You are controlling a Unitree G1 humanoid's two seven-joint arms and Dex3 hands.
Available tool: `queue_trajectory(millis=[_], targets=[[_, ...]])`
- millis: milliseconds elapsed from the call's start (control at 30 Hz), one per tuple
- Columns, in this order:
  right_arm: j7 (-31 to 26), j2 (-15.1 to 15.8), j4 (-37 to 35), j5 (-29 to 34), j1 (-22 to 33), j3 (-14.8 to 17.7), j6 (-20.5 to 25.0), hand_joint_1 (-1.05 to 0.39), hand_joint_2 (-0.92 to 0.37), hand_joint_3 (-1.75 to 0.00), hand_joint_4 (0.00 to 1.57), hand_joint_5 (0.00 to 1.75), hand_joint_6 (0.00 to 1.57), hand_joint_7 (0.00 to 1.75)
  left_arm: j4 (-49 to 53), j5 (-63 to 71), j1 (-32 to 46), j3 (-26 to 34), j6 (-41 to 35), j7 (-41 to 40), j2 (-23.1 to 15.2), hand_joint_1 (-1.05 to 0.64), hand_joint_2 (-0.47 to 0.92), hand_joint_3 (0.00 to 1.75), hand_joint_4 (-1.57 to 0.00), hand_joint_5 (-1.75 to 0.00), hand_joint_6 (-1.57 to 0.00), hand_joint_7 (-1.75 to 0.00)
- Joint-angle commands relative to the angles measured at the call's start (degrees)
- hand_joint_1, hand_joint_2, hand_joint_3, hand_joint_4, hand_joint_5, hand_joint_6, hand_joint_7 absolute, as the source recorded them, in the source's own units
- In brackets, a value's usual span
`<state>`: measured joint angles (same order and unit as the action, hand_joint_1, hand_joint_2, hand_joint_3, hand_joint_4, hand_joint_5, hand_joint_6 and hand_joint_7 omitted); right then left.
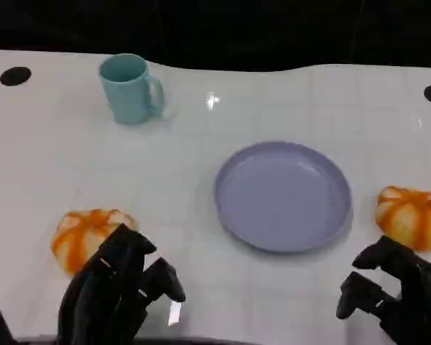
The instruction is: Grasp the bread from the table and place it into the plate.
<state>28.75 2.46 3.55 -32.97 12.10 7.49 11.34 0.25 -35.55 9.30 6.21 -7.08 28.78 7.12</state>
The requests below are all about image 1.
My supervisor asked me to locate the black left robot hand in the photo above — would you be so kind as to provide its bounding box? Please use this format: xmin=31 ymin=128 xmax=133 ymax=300
xmin=57 ymin=222 xmax=187 ymax=345

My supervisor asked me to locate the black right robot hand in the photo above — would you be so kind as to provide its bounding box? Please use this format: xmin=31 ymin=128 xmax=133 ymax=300
xmin=336 ymin=235 xmax=431 ymax=345

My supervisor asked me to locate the orange and white bread roll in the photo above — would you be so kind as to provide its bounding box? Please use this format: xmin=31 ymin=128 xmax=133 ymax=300
xmin=51 ymin=208 xmax=139 ymax=277
xmin=376 ymin=185 xmax=431 ymax=252

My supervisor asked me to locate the lilac plate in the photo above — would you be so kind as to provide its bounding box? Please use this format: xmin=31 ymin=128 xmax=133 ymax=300
xmin=214 ymin=141 xmax=353 ymax=254

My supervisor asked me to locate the pale green mug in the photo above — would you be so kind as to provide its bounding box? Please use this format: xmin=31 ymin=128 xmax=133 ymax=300
xmin=98 ymin=53 xmax=165 ymax=126

